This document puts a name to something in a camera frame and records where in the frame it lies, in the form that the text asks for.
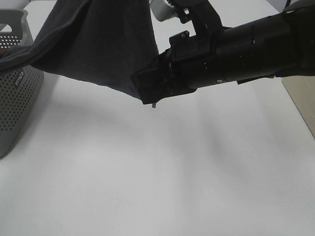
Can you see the grey perforated plastic basket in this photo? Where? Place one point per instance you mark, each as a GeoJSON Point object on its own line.
{"type": "Point", "coordinates": [19, 89]}

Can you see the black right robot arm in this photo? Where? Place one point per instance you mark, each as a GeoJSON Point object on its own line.
{"type": "Point", "coordinates": [281, 45]}

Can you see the beige bin with grey rim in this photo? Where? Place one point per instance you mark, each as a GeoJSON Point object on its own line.
{"type": "Point", "coordinates": [302, 92]}

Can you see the dark navy towel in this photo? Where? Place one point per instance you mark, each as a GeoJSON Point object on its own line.
{"type": "Point", "coordinates": [103, 42]}

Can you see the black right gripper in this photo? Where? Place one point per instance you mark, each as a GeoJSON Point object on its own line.
{"type": "Point", "coordinates": [190, 63]}

